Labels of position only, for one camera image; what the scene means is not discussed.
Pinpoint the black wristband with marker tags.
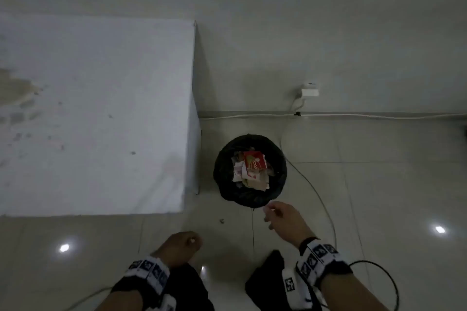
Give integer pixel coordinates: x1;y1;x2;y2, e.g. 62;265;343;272
295;237;353;286
111;256;170;297

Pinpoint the black trash bag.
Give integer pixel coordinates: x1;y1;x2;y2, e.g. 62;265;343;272
213;133;288;208

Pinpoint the red packet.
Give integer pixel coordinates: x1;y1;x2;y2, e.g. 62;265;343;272
243;151;266;173

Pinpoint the person's left hand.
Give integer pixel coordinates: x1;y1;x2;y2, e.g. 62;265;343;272
151;231;202;268

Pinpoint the white desk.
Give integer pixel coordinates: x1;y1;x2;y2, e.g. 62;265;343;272
0;12;202;217

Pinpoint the person's right hand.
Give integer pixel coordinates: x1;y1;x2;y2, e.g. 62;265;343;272
263;200;317;249

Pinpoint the white paper waste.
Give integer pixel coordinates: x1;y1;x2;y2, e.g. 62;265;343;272
232;152;273;191

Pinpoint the white wall adapter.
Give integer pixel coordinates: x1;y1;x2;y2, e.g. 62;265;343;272
301;83;320;99

